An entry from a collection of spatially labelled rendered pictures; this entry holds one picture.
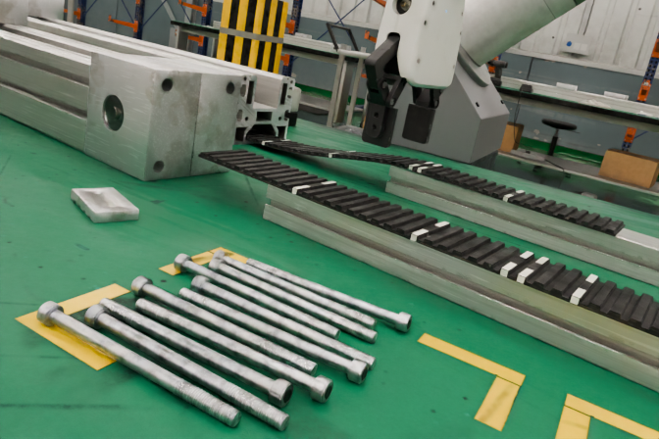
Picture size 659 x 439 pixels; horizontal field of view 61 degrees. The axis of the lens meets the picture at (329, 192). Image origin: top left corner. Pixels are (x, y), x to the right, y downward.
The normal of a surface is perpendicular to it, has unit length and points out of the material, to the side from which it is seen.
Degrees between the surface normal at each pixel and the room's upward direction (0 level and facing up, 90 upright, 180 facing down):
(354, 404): 0
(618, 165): 89
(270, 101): 90
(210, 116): 90
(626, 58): 90
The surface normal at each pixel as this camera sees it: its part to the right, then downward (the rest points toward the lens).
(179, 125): 0.80, 0.29
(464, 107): -0.44, 0.16
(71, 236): 0.18, -0.95
